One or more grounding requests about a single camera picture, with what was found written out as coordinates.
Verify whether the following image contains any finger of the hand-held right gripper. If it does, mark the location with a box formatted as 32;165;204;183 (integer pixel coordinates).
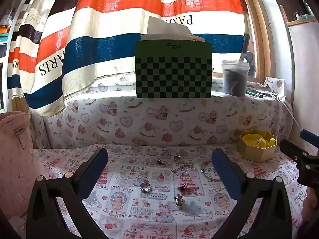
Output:
280;139;319;188
300;129;319;143

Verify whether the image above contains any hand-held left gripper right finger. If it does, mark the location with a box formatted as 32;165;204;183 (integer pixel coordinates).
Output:
211;148;292;239

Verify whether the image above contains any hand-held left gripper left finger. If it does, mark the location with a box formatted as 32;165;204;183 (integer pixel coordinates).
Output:
26;147;109;239

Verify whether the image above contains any octagonal box with yellow lining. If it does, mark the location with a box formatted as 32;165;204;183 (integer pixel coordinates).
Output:
237;129;278;162

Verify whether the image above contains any person's right hand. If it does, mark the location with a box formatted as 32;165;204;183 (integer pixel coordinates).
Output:
302;187;319;219

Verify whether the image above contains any silver bangle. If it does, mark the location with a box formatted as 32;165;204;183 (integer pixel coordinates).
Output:
200;161;222;182

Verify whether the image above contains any white board panel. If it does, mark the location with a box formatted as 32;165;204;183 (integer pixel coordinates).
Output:
279;5;319;132

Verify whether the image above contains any bear print cloth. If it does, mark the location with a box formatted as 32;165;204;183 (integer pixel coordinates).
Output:
30;76;293;150

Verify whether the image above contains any red print tablecloth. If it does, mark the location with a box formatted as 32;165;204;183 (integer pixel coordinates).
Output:
25;143;309;239

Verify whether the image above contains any pink bag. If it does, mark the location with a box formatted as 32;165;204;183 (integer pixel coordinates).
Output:
0;112;48;227

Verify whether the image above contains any clear plastic tub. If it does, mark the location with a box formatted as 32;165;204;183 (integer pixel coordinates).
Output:
221;60;250;97

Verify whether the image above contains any narrow striped towel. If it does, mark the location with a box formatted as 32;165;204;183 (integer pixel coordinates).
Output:
7;0;83;100

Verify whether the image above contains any white tissue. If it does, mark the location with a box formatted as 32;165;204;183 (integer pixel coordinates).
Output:
141;16;206;42

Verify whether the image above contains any wide striped towel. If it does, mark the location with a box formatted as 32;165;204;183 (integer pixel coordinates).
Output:
19;0;250;116

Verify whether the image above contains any white cable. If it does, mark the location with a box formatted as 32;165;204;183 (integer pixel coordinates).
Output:
274;97;302;130

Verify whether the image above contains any dark handled brush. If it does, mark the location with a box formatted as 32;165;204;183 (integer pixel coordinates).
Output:
239;12;251;61

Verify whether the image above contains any wooden window frame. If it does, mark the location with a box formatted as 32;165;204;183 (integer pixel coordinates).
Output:
237;0;273;80

